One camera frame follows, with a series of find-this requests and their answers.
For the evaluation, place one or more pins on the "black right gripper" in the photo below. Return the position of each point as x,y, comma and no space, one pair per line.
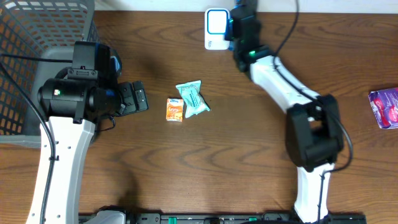
245,23

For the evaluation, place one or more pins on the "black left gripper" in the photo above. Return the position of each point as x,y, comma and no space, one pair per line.
126,98

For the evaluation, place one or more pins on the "blue oreo cookie pack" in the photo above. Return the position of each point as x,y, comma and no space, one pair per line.
229,34

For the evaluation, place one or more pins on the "orange snack packet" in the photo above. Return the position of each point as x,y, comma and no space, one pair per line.
174,111

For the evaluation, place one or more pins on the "mint green wipes packet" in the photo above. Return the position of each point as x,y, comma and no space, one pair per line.
190,93

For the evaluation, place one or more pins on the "red purple liner packet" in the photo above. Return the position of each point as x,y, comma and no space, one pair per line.
384,107

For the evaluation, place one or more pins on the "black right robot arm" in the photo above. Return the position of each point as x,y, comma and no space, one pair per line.
313,131

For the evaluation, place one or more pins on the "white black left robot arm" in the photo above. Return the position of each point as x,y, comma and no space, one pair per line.
74,102

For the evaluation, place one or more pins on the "white barcode scanner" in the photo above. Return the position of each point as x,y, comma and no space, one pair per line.
216,20

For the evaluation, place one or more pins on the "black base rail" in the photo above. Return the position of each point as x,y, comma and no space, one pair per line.
114,216

